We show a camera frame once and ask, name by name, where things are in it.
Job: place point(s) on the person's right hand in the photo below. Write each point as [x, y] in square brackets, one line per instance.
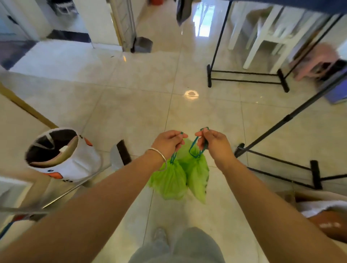
[217, 147]

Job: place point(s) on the person's left hand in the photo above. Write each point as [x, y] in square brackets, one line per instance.
[166, 143]

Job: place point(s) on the person's left thumb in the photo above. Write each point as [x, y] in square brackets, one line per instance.
[175, 133]

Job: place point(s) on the person's right thumb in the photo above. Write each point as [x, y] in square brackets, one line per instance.
[200, 133]

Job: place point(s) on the person's right forearm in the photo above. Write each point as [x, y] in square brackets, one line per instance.
[271, 216]

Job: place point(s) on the person's left forearm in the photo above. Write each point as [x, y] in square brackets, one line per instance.
[89, 214]

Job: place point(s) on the black clothes rack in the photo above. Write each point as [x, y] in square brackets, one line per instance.
[287, 119]
[245, 73]

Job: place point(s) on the grey upright dustpan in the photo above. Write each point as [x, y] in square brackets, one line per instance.
[142, 44]

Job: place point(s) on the person's grey shoe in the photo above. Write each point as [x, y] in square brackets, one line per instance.
[160, 235]

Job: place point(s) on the white bin with orange print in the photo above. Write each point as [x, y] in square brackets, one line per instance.
[70, 159]

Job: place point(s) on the person's grey trousers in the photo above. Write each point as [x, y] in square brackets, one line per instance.
[187, 249]

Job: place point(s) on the white wooden chair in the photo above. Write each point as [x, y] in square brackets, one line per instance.
[267, 35]

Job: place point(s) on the dark hanging cloth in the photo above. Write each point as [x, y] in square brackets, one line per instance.
[183, 10]

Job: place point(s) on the pink plastic stool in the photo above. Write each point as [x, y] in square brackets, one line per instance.
[315, 61]

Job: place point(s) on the white cloth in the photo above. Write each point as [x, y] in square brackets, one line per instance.
[320, 207]

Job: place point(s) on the purple mat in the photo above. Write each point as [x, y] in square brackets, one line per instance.
[338, 93]

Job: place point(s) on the brown wooden furniture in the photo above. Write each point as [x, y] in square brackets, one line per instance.
[330, 225]

